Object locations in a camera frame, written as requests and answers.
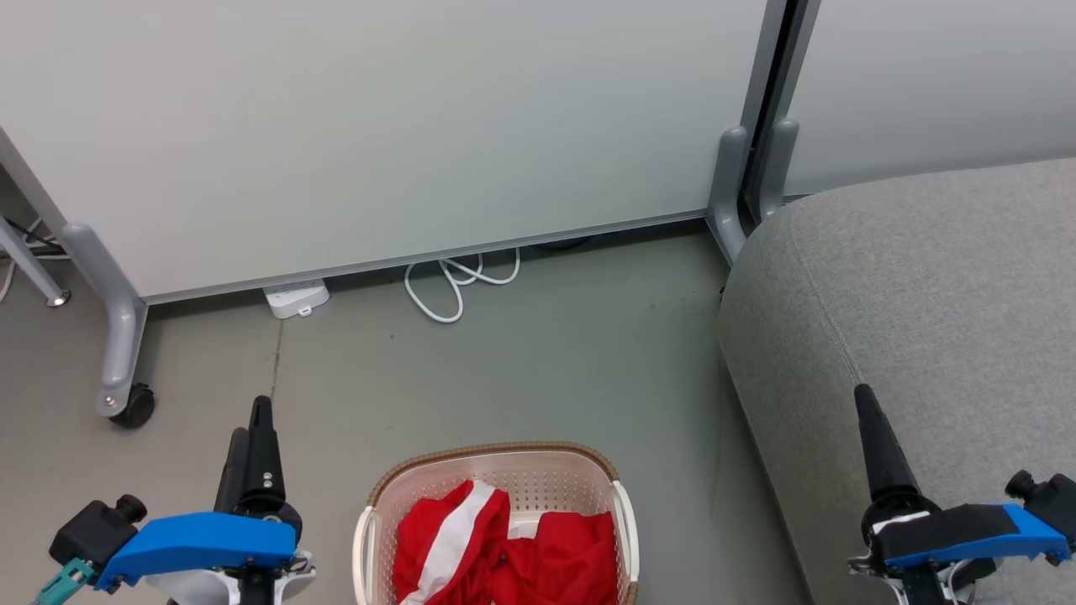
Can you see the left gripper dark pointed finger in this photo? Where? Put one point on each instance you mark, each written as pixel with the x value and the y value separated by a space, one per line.
pixel 265 454
pixel 233 475

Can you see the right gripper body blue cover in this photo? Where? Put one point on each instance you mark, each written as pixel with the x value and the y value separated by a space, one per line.
pixel 958 533

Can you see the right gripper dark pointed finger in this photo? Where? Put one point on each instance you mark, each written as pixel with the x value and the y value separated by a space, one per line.
pixel 883 454

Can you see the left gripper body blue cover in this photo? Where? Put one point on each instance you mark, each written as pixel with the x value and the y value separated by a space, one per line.
pixel 202 538

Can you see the red garment broad white stripe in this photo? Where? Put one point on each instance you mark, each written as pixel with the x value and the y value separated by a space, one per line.
pixel 437 538

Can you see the grey fabric sofa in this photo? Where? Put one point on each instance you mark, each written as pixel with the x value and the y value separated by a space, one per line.
pixel 925 319

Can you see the black caster wheel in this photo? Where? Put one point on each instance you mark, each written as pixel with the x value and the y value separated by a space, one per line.
pixel 137 407

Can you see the white power strip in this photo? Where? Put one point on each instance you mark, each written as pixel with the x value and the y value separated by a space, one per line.
pixel 296 298

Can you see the long grey partition leg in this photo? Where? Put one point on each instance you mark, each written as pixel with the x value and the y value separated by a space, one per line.
pixel 118 328

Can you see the white laundry basket brown rim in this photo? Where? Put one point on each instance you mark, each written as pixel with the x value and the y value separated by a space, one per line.
pixel 538 479

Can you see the slanted grey metal pole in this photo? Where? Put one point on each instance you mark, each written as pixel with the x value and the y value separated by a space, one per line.
pixel 29 265

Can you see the wide white partition panel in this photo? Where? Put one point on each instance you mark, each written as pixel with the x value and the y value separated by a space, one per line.
pixel 378 126

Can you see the narrow white partition panel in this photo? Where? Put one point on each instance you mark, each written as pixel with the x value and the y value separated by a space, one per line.
pixel 941 84

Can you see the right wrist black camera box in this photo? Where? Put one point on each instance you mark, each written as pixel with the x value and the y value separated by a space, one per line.
pixel 1051 496

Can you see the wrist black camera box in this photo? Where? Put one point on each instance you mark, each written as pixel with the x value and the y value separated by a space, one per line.
pixel 1051 496
pixel 92 529

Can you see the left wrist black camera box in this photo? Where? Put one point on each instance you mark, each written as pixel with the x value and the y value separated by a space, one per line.
pixel 92 529

